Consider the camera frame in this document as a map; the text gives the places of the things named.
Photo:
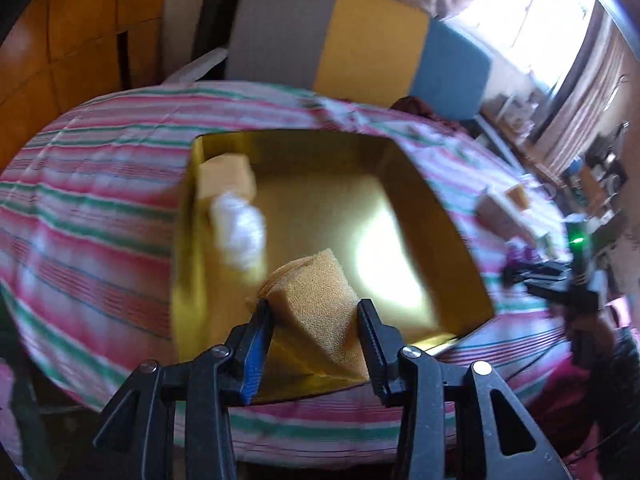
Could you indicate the black chair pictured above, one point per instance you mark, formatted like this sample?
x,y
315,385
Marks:
x,y
217,15

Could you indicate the beige curtain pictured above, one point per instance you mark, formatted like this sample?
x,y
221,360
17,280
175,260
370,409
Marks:
x,y
595,95

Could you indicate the striped tablecloth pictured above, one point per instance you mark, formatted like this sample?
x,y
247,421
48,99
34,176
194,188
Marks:
x,y
95,200

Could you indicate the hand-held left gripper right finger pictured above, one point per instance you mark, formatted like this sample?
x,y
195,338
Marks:
x,y
372,355

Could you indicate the wooden cabinet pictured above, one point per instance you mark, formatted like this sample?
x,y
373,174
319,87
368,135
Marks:
x,y
70,45

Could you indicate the yellow sponge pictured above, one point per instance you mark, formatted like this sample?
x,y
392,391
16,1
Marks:
x,y
315,305
517,194
225,175

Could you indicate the silver cracker packet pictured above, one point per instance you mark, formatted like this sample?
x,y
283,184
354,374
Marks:
x,y
495,212

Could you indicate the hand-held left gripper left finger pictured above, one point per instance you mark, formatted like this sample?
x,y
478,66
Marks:
x,y
256,360

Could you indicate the wooden side table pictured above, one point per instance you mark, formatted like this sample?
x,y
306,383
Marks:
x,y
560,160

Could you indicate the purple snack packet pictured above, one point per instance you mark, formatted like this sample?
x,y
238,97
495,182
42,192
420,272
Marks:
x,y
521,256

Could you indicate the grey yellow blue sofa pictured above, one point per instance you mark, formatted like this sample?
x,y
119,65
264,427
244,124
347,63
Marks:
x,y
370,45

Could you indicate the dark red cloth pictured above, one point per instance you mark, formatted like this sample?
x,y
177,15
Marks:
x,y
422,109

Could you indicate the person's right forearm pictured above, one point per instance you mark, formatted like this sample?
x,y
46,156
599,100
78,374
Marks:
x,y
600,400

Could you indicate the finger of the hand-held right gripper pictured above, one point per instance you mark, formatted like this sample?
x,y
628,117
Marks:
x,y
537,270
547,292

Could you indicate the gold cardboard box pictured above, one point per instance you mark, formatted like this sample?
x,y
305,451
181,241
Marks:
x,y
320,210

